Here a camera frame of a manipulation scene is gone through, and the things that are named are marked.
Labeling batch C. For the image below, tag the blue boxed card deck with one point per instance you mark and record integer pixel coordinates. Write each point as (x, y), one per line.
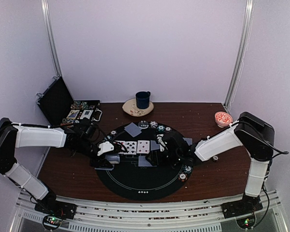
(73, 114)

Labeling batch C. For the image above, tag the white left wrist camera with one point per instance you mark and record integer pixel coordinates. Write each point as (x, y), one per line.
(104, 148)

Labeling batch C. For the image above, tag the white boxed card deck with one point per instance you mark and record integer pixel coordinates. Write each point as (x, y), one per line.
(86, 114)

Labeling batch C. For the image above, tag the five of diamonds card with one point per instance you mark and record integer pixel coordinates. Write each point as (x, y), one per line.
(143, 146)

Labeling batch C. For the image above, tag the green chips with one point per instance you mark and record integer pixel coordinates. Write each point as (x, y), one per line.
(161, 128)

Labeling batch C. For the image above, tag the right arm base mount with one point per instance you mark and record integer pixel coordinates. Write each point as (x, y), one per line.
(243, 212)

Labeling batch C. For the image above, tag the round black poker mat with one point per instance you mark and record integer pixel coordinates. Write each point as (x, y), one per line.
(132, 182)

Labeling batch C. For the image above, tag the red patterned small bowl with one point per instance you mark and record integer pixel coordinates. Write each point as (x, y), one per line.
(223, 119)

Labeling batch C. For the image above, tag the beige ceramic saucer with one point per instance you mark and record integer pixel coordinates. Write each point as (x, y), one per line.
(130, 107)

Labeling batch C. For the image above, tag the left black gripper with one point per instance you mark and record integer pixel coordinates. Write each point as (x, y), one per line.
(98, 163)

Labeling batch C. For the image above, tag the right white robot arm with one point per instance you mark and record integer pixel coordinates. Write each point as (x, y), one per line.
(248, 132)

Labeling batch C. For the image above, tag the seven of clubs card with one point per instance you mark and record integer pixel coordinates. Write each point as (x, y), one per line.
(131, 147)

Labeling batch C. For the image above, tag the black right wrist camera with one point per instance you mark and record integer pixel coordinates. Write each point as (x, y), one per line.
(172, 141)

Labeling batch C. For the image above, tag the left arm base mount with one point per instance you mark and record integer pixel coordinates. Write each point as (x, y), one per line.
(53, 219)

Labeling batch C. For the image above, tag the black poker set case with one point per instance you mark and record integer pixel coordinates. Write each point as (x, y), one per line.
(56, 102)

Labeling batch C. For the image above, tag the dark blue mug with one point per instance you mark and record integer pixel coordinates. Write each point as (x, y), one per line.
(142, 99)

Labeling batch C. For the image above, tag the dealt card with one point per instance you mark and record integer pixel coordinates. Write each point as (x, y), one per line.
(129, 127)
(188, 140)

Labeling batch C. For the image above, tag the blue playing card deck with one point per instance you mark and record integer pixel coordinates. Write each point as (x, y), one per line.
(113, 158)

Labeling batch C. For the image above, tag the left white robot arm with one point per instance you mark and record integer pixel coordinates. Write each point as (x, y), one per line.
(18, 140)

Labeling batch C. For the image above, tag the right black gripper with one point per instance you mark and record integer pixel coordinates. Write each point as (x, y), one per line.
(155, 159)

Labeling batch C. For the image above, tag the six of hearts card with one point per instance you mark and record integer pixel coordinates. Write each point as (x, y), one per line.
(122, 149)

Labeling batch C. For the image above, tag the green fifty poker chip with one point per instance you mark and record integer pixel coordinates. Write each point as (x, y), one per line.
(188, 169)

